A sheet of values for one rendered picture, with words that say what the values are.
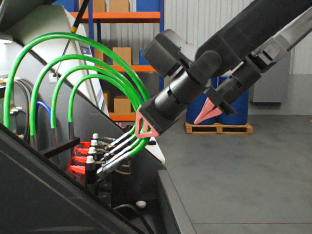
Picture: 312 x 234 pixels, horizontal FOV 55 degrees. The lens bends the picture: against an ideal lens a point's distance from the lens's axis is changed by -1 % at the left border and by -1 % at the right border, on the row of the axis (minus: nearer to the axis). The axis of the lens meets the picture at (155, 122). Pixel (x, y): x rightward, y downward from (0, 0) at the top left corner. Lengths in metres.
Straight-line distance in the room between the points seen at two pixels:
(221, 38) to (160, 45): 0.11
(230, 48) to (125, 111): 5.77
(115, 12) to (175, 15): 1.82
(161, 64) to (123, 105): 5.67
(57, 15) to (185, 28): 6.30
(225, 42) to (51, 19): 0.78
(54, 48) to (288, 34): 0.75
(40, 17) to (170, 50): 0.70
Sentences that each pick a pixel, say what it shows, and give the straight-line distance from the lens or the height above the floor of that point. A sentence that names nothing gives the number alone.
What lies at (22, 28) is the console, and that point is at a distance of 1.16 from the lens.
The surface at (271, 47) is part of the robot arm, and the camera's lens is 0.80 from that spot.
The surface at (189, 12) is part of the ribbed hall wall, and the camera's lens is 7.34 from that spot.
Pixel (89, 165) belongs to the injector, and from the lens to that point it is 0.80.
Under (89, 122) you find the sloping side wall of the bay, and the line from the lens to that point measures 1.10.
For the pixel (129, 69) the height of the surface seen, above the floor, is 1.34.
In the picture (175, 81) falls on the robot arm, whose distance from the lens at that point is 0.53.
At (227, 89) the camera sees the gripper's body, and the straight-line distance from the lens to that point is 0.77.
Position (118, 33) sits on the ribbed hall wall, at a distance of 7.34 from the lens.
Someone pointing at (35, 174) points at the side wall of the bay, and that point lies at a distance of 0.46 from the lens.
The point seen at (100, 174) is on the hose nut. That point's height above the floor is 1.11.
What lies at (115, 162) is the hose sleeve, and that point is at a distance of 0.68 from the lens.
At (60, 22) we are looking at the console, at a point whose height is 1.49.
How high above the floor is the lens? 1.37
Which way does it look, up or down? 12 degrees down
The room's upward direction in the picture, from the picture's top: straight up
